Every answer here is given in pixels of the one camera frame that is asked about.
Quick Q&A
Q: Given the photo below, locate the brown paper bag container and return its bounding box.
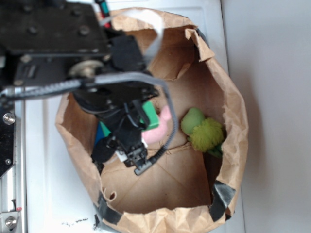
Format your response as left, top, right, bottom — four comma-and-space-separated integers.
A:
56, 11, 248, 233

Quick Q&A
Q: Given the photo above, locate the white flat ribbon cable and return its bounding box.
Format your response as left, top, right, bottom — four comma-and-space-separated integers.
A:
98, 9, 164, 59

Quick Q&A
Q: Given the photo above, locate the blue rectangular block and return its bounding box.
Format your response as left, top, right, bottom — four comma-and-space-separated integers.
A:
93, 122, 112, 154

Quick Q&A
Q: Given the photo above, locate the black metal bracket plate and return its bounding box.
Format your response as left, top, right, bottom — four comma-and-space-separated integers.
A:
0, 102, 16, 179

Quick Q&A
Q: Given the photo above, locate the pink plush bunny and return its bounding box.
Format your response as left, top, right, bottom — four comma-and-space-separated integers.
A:
141, 105, 172, 145

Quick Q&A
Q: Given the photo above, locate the aluminium frame rail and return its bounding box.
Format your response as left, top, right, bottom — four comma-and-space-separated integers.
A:
0, 100, 27, 233

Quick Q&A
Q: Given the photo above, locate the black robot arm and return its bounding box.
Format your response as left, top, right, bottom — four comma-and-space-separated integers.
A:
0, 0, 158, 174

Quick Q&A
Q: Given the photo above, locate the green rectangular block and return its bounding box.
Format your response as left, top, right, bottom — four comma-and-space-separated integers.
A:
142, 101, 159, 131

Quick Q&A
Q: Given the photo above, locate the green fuzzy plush toy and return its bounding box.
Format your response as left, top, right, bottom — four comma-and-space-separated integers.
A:
180, 107, 225, 159

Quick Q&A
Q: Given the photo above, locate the grey braided cable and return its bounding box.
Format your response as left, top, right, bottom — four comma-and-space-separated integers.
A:
0, 72, 176, 168

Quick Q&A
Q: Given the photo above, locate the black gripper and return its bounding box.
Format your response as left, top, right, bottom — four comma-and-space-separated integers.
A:
91, 100, 150, 173

